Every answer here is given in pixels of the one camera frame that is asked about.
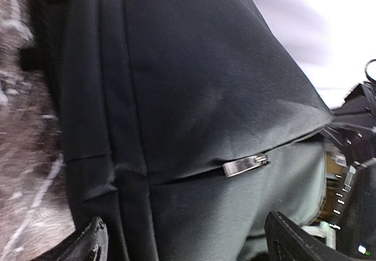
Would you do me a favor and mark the black student backpack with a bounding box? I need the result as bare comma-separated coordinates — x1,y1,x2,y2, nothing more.
21,0,333,260

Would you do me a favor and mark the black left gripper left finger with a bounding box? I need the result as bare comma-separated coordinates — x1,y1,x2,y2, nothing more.
38,217,109,261

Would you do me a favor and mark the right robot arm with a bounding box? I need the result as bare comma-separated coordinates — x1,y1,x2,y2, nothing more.
322,59,375,260

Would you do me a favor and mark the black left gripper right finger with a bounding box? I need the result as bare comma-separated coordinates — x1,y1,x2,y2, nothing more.
264,212,351,261

